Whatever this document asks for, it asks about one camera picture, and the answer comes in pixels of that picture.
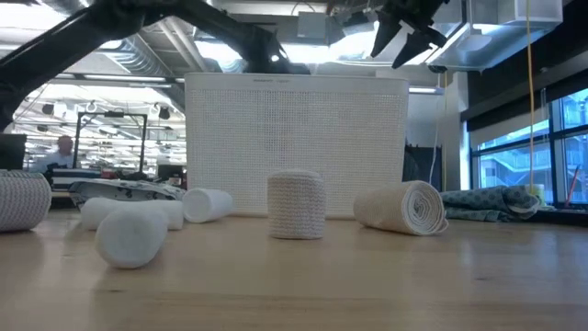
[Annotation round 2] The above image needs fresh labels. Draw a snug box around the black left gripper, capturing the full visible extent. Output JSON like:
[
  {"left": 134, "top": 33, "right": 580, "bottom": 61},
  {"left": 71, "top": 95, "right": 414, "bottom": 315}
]
[{"left": 243, "top": 26, "right": 311, "bottom": 75}]

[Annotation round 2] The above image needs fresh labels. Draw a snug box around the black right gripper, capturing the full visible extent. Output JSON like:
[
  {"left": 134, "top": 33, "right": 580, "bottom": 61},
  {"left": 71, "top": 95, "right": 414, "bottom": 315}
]
[{"left": 369, "top": 0, "right": 451, "bottom": 71}]

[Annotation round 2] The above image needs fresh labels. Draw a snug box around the white knit bandage roll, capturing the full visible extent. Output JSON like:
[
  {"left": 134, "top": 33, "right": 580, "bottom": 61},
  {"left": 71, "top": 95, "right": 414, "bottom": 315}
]
[{"left": 266, "top": 170, "right": 326, "bottom": 241}]

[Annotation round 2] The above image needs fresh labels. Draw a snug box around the beige elastic bandage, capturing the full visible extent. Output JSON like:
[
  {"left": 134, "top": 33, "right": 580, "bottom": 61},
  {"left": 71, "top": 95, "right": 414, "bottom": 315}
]
[{"left": 352, "top": 179, "right": 450, "bottom": 237}]

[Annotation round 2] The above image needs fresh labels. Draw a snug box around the white plastic basket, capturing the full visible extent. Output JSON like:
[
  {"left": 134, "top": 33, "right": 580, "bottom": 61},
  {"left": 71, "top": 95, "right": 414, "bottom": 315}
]
[{"left": 184, "top": 72, "right": 410, "bottom": 218}]

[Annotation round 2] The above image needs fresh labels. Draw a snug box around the grey ceiling box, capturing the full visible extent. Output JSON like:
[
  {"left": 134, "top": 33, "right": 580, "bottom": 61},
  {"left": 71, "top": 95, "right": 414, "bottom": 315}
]
[{"left": 296, "top": 11, "right": 330, "bottom": 40}]

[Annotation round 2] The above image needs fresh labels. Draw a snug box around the dark chair back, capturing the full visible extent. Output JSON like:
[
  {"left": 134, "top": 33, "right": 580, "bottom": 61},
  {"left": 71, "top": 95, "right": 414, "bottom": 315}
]
[{"left": 402, "top": 143, "right": 445, "bottom": 192}]

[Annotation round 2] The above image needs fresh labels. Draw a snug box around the plain white pill bottle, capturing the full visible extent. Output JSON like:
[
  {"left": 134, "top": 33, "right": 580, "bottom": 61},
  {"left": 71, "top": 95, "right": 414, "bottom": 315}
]
[{"left": 182, "top": 187, "right": 234, "bottom": 224}]

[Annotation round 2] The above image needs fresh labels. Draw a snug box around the teal patterned folded cloth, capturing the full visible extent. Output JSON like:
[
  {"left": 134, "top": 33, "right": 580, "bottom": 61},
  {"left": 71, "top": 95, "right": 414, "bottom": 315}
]
[{"left": 439, "top": 184, "right": 542, "bottom": 223}]

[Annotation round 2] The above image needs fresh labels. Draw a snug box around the dark framed window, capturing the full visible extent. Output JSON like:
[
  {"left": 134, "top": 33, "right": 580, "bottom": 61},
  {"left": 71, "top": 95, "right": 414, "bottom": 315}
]
[{"left": 468, "top": 86, "right": 588, "bottom": 207}]

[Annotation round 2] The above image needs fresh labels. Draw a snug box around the pale yellow cup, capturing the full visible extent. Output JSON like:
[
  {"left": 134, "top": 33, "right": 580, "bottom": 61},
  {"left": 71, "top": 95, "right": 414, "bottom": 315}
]
[{"left": 527, "top": 183, "right": 547, "bottom": 206}]

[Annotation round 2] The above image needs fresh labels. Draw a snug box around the red stick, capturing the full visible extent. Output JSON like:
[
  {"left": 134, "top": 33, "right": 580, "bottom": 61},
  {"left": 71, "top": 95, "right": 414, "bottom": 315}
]
[{"left": 563, "top": 165, "right": 581, "bottom": 206}]

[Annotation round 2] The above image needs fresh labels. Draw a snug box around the person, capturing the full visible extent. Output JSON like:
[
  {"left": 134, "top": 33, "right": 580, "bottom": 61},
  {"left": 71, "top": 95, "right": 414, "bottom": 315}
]
[{"left": 29, "top": 134, "right": 77, "bottom": 175}]

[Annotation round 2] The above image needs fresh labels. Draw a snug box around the blue white striped box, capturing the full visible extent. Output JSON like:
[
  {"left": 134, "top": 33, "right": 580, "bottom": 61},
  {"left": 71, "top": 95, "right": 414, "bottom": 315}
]
[{"left": 45, "top": 167, "right": 102, "bottom": 190}]

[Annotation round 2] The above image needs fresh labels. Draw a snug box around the dark computer screen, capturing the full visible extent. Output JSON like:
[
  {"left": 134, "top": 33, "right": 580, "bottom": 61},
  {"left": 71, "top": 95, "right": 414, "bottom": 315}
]
[{"left": 0, "top": 132, "right": 28, "bottom": 171}]

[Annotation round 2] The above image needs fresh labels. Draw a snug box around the silver ceiling duct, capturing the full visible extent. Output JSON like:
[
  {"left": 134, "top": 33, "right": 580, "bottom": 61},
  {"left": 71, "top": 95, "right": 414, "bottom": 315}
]
[{"left": 426, "top": 0, "right": 564, "bottom": 73}]

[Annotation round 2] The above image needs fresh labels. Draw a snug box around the silver round air duct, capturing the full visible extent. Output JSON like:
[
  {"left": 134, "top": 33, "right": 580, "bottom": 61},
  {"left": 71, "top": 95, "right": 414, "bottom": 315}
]
[{"left": 119, "top": 17, "right": 203, "bottom": 111}]

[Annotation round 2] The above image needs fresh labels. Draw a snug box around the hanging yellow cable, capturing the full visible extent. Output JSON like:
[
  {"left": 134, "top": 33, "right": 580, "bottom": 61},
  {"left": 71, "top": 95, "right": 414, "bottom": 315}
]
[{"left": 525, "top": 0, "right": 537, "bottom": 189}]

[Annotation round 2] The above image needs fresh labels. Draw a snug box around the black frame stand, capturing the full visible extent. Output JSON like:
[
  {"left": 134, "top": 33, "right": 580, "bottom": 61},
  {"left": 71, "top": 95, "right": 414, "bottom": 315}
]
[{"left": 72, "top": 111, "right": 149, "bottom": 174}]

